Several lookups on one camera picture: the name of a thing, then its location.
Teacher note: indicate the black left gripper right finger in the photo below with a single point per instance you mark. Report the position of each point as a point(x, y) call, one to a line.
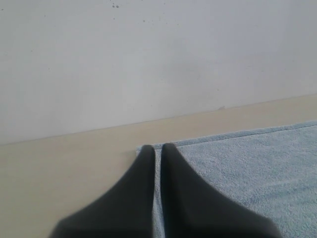
point(194, 209)

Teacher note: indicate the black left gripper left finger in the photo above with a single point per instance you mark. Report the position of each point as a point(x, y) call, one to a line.
point(125, 211)

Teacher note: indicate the light blue fleece towel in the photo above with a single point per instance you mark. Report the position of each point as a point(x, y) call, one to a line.
point(271, 171)

